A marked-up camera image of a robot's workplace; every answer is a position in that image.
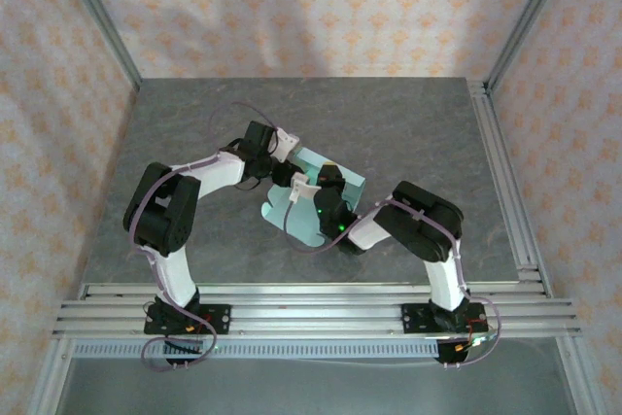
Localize light green paper box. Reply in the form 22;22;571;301
259;146;366;247

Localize grey metal panel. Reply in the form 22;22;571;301
57;359;579;415

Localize black controller board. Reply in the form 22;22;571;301
434;336;480;368
162;336;205;368

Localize aluminium mounting rail beam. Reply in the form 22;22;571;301
52;282;582;339

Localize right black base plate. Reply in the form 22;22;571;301
400;302;489;336

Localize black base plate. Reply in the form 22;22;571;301
144;303;232;336
400;302;489;336

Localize grey slotted cable duct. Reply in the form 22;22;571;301
72;340;438;361

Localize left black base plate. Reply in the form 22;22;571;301
144;303;232;336

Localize aluminium side rail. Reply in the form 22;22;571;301
468;78;553;297

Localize aluminium frame post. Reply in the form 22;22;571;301
52;0;143;91
484;0;577;91

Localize aluminium frame leg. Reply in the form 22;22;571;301
28;336;74;415
553;336;608;415

